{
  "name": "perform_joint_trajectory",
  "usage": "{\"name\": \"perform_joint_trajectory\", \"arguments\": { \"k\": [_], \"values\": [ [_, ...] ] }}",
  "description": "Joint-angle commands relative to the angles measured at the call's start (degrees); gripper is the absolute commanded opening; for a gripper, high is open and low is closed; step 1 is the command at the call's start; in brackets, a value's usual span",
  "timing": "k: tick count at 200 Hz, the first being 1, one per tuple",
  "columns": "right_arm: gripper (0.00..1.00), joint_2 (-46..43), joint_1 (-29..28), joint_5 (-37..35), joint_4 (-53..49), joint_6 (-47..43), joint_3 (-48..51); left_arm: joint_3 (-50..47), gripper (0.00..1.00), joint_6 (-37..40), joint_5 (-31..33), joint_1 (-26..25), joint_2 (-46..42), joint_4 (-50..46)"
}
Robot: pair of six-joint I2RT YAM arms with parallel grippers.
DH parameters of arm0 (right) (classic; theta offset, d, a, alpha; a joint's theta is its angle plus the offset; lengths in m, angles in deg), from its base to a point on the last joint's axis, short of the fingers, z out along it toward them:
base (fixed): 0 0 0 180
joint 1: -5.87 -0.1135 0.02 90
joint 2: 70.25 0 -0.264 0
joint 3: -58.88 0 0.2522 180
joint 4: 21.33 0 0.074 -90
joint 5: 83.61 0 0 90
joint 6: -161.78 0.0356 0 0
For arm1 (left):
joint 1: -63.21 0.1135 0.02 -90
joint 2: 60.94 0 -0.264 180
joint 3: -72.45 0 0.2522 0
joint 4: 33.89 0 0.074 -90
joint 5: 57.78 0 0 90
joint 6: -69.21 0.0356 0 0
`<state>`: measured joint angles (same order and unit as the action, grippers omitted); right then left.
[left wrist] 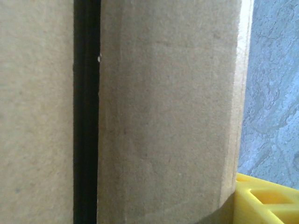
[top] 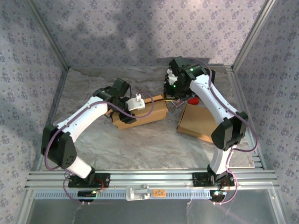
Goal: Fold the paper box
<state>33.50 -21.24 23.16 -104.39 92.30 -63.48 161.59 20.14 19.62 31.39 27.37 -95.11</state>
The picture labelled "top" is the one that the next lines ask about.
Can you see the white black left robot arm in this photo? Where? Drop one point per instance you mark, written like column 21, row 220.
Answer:
column 86, row 114

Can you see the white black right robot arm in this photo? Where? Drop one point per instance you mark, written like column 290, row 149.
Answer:
column 210, row 95

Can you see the red wooden block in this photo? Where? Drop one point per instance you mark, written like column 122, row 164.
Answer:
column 194, row 101

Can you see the black ribbed metal-cornered case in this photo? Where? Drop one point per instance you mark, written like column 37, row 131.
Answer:
column 213, row 75

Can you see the white plastic clamp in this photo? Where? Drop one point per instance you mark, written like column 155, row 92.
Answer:
column 137, row 192

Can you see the orange label sticker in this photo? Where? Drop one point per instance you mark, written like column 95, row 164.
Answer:
column 159, row 193

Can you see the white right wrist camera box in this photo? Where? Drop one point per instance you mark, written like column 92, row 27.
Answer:
column 172, row 77

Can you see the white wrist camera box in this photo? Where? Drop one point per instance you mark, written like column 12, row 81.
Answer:
column 172, row 77
column 136, row 103

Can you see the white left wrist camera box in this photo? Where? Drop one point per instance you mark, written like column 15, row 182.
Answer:
column 136, row 103

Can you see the aluminium corner post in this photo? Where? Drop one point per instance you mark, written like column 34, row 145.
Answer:
column 51, row 38
column 252, row 35

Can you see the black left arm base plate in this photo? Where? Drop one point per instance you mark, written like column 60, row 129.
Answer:
column 104, row 178

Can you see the aluminium grooved mounting rail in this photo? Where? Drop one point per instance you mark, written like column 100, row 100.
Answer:
column 151, row 177

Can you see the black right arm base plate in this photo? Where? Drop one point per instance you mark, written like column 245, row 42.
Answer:
column 198, row 179

